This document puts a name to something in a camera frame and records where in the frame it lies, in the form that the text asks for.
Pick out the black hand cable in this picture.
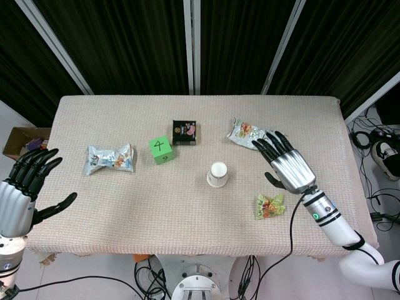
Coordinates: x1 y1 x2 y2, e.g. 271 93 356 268
237 192 310 296

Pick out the black curtain panel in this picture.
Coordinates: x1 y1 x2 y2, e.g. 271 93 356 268
199 0 297 96
271 0 400 119
32 0 191 96
0 0 86 128

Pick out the beige woven tablecloth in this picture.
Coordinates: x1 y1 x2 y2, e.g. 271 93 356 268
26 94 381 263

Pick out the black luncheon meat can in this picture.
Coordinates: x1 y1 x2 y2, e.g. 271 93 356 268
171 119 199 146

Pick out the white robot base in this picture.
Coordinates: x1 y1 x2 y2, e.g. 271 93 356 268
171 274 220 300

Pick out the small green snack bag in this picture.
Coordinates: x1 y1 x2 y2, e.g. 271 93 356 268
255 192 287 221

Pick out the grey partition post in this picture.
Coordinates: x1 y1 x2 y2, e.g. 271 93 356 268
342 71 400 123
14 0 94 96
182 0 201 96
260 0 309 96

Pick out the green numbered cube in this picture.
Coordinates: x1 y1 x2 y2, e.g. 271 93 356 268
148 134 174 165

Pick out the black floor cable bundle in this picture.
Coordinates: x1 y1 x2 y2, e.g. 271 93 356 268
346 104 400 232
133 253 172 300

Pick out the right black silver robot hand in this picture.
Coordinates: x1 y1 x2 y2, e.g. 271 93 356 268
251 131 317 195

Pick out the blue white snack bag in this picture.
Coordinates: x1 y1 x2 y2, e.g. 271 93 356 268
82 142 136 176

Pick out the silver green snack bag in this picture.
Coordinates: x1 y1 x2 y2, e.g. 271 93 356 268
226 117 276 151

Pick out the cardboard box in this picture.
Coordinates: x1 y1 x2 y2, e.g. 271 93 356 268
2 126 53 162

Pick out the black white sneaker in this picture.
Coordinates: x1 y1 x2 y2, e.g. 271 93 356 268
371 139 400 183

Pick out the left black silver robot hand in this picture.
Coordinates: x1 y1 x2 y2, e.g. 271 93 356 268
0 147 78 238

